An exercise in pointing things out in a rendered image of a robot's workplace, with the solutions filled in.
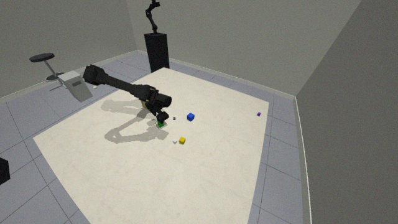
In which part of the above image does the blue block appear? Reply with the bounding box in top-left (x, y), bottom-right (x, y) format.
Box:
top-left (187, 113), bottom-right (195, 121)

